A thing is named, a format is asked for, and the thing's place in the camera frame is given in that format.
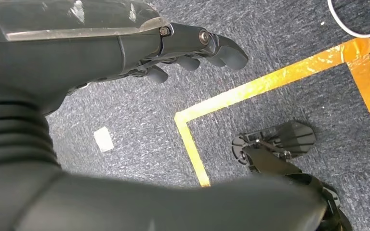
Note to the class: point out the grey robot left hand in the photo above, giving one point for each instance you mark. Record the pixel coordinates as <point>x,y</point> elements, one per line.
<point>76,54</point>

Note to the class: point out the white floor label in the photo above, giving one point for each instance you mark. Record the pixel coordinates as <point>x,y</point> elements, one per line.
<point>103,139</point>

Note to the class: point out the gold floor tape outline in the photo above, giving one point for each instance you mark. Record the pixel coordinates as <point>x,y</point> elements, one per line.
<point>268,81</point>

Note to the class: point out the black robot foot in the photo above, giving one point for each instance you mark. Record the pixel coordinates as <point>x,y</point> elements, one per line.
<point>287,137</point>

